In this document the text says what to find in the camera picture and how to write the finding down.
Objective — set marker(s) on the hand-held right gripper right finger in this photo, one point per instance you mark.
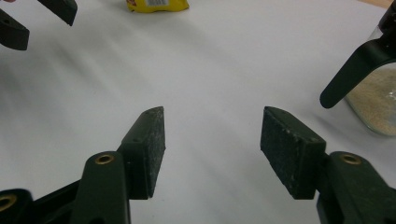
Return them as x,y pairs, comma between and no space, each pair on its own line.
292,155

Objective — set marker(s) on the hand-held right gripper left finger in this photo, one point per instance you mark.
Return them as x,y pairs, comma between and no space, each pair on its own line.
102,186

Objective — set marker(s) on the yellow green seasoning pouch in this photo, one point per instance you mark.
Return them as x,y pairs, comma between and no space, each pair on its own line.
155,8

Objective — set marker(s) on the glass jar with black lid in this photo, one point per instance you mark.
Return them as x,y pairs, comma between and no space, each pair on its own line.
376,99

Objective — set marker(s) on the wooden table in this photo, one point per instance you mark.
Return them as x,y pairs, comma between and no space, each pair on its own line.
378,2

